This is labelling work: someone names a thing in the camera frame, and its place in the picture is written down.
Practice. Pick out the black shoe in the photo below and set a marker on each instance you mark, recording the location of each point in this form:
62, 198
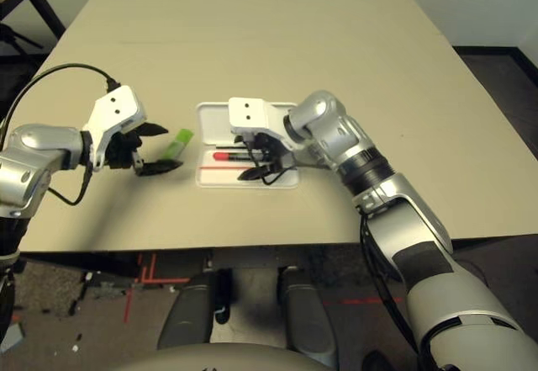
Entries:
376, 361

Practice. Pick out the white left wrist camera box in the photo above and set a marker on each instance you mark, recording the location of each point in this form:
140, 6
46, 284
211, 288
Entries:
117, 108

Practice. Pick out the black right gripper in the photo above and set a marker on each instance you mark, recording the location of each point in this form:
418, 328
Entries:
265, 152

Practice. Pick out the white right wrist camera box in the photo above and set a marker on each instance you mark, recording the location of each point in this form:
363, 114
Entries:
248, 112

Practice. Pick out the grey robot torso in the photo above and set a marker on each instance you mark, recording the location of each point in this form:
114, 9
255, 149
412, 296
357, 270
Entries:
210, 360

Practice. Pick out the black framed side table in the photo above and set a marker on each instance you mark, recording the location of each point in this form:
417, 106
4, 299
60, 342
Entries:
46, 9

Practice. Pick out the white plastic pencil case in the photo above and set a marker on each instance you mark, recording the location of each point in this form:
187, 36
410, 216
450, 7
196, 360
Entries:
214, 120

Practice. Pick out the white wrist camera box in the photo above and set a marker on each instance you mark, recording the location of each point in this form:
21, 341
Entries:
248, 112
117, 108

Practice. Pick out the grey robot leg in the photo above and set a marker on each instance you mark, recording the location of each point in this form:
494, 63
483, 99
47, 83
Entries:
189, 308
307, 312

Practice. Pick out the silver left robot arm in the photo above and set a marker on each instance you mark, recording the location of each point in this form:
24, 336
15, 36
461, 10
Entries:
38, 144

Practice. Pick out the black tripod stand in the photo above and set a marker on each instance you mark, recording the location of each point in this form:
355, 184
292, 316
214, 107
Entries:
21, 38

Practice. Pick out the grey left robot leg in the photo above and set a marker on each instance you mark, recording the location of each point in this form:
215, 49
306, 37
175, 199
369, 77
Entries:
189, 308

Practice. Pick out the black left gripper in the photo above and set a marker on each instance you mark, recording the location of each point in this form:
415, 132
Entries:
122, 152

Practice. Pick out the grey right robot leg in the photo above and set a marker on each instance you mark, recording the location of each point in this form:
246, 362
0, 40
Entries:
307, 312

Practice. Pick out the green stationery stick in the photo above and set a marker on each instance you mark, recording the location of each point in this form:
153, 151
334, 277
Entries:
178, 144

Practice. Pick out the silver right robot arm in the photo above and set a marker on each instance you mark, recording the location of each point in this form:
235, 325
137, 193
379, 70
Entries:
336, 135

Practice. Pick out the red black marker pen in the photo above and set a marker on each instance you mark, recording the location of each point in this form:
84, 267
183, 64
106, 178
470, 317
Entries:
227, 156

